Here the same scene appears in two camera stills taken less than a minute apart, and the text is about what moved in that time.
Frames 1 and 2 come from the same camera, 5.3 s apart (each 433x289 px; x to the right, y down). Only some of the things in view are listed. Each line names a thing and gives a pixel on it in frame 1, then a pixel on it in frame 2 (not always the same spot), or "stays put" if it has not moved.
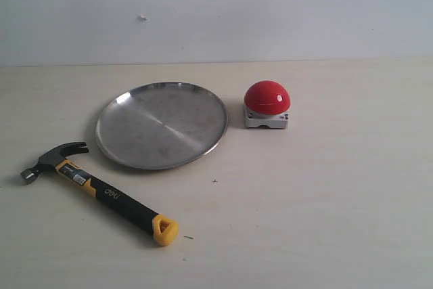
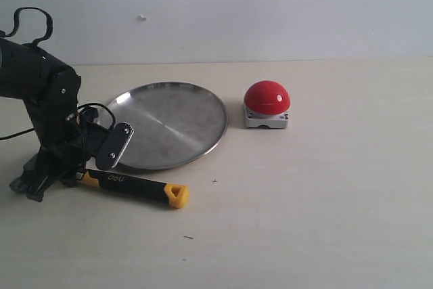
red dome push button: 266,103 stays put
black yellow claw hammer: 164,231 to 176,195
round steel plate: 161,125 stays put
